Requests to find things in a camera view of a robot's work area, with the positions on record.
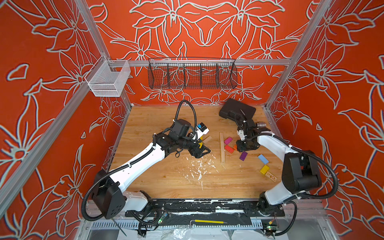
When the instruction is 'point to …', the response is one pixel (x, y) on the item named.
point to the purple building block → (243, 156)
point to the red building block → (229, 149)
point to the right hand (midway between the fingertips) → (241, 146)
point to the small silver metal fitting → (261, 124)
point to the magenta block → (228, 140)
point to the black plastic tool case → (233, 109)
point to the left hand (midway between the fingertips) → (205, 144)
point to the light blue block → (263, 159)
